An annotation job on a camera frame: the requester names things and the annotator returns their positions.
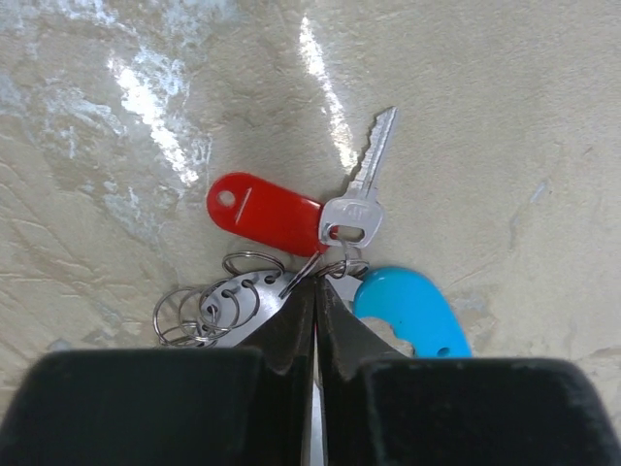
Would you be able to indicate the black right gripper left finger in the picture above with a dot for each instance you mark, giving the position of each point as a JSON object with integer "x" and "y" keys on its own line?
{"x": 245, "y": 405}

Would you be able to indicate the silver key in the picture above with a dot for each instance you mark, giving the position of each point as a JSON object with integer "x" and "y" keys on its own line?
{"x": 358, "y": 208}

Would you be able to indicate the red key tag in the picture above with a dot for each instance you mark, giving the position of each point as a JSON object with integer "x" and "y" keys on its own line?
{"x": 266, "y": 213}

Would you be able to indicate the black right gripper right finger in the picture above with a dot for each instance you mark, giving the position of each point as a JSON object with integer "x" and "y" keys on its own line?
{"x": 382, "y": 408}

